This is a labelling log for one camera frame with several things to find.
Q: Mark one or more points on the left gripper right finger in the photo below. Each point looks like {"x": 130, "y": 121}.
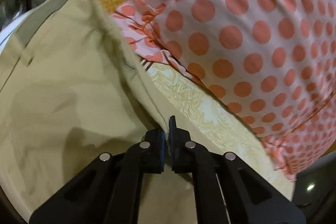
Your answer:
{"x": 226, "y": 189}

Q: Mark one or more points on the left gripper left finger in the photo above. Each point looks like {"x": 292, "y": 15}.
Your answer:
{"x": 108, "y": 190}

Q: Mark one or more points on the khaki pants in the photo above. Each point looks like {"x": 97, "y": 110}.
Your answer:
{"x": 71, "y": 89}

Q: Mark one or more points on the yellow patterned bedsheet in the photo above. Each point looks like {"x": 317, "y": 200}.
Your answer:
{"x": 218, "y": 129}

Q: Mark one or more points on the left polka dot pillow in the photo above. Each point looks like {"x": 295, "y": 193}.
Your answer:
{"x": 271, "y": 62}

